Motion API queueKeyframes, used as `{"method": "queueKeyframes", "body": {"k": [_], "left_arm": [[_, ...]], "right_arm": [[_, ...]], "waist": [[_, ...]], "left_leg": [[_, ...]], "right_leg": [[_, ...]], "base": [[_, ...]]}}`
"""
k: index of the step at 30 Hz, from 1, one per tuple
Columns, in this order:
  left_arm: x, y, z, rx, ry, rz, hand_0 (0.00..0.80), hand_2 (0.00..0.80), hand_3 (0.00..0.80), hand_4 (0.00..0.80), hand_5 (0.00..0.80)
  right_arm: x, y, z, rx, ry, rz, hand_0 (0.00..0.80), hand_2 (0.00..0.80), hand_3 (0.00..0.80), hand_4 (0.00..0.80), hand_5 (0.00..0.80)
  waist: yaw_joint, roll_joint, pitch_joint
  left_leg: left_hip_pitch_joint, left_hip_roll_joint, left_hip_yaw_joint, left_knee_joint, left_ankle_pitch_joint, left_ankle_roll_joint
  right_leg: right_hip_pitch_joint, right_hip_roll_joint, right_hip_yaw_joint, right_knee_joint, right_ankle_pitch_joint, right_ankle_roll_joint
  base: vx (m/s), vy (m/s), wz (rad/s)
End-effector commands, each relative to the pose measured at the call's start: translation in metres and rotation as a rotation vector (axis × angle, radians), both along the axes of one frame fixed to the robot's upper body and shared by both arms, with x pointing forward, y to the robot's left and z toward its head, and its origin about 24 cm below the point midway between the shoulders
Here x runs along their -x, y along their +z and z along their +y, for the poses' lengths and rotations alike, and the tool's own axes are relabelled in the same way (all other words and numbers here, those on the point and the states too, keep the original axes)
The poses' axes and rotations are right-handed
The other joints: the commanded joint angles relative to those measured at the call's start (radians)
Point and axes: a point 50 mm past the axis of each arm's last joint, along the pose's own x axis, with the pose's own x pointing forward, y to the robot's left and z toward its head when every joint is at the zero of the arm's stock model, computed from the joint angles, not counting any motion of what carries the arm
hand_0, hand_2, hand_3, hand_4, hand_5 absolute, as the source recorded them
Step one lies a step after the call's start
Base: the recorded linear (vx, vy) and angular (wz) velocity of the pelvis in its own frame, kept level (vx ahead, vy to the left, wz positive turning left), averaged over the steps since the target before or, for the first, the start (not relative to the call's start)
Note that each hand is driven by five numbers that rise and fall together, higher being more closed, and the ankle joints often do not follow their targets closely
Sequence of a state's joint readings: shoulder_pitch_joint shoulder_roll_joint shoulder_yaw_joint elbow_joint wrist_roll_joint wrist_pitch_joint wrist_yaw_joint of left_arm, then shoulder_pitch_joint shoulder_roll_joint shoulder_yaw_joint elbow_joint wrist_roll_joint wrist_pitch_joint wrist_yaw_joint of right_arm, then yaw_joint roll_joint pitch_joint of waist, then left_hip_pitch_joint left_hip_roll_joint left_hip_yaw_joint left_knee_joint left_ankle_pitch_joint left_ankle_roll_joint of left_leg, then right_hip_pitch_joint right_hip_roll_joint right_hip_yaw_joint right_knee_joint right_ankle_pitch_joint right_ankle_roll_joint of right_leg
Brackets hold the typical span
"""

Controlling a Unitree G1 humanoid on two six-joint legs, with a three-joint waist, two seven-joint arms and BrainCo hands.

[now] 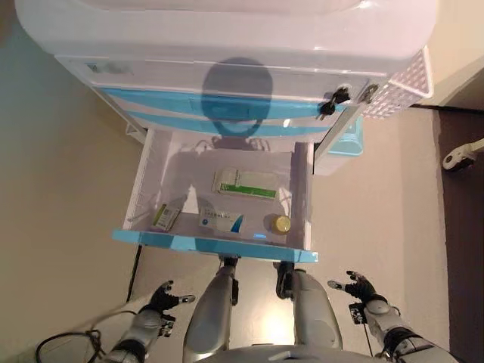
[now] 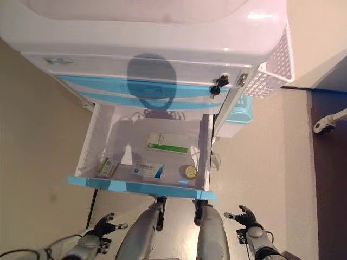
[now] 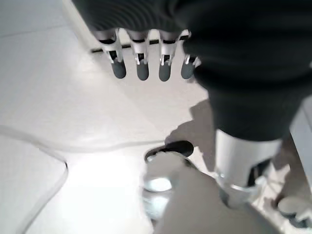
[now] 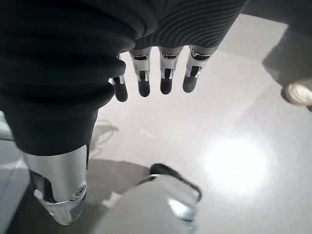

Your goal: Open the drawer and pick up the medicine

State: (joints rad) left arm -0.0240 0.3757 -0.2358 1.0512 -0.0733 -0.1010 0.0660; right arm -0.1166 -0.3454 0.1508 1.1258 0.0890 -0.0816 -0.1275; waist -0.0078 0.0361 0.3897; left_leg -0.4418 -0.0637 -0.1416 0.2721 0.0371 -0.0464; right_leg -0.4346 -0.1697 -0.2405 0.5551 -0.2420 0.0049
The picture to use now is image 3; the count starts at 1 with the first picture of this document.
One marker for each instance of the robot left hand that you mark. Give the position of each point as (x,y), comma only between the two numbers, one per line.
(231,48)

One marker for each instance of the grey robot left leg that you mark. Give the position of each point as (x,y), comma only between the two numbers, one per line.
(195,207)

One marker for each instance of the cart caster wheel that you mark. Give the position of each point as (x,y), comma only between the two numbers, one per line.
(292,209)

